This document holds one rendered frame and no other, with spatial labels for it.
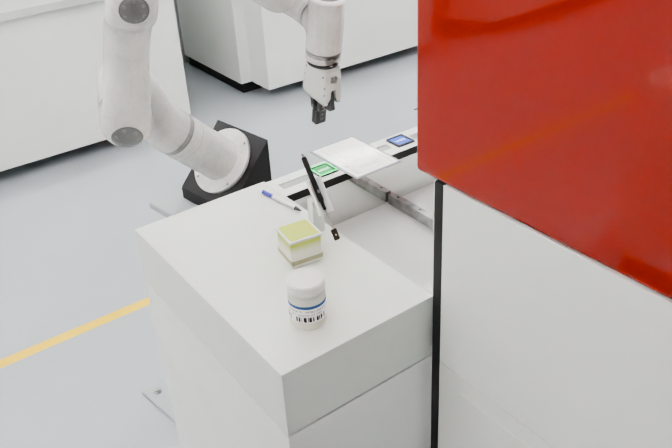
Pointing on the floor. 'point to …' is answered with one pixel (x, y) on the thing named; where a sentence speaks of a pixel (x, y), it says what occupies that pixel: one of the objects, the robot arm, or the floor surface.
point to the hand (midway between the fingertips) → (318, 115)
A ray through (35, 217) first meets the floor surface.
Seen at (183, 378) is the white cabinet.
